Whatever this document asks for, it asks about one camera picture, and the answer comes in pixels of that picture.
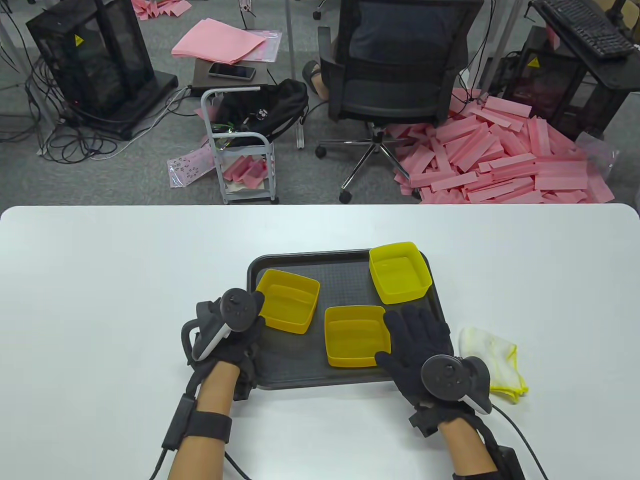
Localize person's right hand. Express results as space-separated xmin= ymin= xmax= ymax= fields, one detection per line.
xmin=376 ymin=305 xmax=483 ymax=426

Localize person's left hand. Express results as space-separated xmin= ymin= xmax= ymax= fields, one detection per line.
xmin=192 ymin=291 xmax=266 ymax=373

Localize black and white controller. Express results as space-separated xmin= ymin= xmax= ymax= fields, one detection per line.
xmin=181 ymin=288 xmax=257 ymax=363
xmin=421 ymin=354 xmax=493 ymax=416

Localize yellow plastic food container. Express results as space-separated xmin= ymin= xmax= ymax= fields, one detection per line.
xmin=324 ymin=305 xmax=392 ymax=369
xmin=256 ymin=269 xmax=321 ymax=335
xmin=369 ymin=242 xmax=433 ymax=305

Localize white yellow-edged dish cloth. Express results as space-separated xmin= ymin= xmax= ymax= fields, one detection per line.
xmin=459 ymin=327 xmax=529 ymax=405

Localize person's left forearm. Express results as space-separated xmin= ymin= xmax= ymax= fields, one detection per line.
xmin=166 ymin=361 xmax=241 ymax=480

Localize person's right forearm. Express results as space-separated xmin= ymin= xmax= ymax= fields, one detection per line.
xmin=440 ymin=417 xmax=498 ymax=480

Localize black plastic tray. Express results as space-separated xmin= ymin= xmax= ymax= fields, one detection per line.
xmin=246 ymin=248 xmax=455 ymax=391

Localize black battery pack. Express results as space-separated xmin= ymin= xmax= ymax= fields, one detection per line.
xmin=161 ymin=393 xmax=198 ymax=452
xmin=492 ymin=445 xmax=526 ymax=480

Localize white rolling cart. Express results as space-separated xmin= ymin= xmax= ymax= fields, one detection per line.
xmin=201 ymin=86 xmax=280 ymax=205

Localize pink foam pieces in cart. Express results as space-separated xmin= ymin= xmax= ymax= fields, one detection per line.
xmin=222 ymin=155 xmax=268 ymax=191

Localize patterned plastic bag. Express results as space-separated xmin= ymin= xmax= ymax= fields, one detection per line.
xmin=167 ymin=145 xmax=217 ymax=189

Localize pile of pink foam strips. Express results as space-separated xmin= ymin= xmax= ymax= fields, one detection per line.
xmin=385 ymin=87 xmax=617 ymax=205

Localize black backpack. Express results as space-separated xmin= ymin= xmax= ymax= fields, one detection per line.
xmin=212 ymin=78 xmax=310 ymax=148

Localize white desk leg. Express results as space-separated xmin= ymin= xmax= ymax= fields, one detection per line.
xmin=285 ymin=0 xmax=305 ymax=150

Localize black mesh office chair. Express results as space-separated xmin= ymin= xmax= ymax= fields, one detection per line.
xmin=316 ymin=0 xmax=485 ymax=204

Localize clear plastic bag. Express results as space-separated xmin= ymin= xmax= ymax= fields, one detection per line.
xmin=575 ymin=132 xmax=621 ymax=181

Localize black smartphone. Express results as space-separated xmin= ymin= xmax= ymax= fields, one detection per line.
xmin=208 ymin=62 xmax=257 ymax=81

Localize black computer cabinet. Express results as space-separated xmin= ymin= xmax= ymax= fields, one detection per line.
xmin=502 ymin=25 xmax=626 ymax=141
xmin=26 ymin=0 xmax=179 ymax=141

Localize clear zip bag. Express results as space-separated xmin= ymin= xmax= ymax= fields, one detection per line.
xmin=227 ymin=29 xmax=283 ymax=63

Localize stack of pink sheets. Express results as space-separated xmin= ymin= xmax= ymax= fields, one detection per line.
xmin=171 ymin=18 xmax=267 ymax=66

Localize black keyboard stand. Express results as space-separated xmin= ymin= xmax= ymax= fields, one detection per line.
xmin=530 ymin=0 xmax=640 ymax=93

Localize small heap of pink foam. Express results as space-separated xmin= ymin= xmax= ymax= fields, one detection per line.
xmin=131 ymin=0 xmax=193 ymax=22

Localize black keyboard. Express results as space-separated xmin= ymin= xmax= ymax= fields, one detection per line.
xmin=532 ymin=0 xmax=637 ymax=60

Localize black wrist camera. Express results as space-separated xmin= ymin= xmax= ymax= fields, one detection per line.
xmin=231 ymin=367 xmax=259 ymax=401
xmin=409 ymin=404 xmax=443 ymax=441

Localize black cable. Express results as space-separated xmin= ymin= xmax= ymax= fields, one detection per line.
xmin=491 ymin=404 xmax=547 ymax=480

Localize tangle of floor cables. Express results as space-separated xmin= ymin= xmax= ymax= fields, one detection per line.
xmin=0 ymin=50 xmax=201 ymax=163

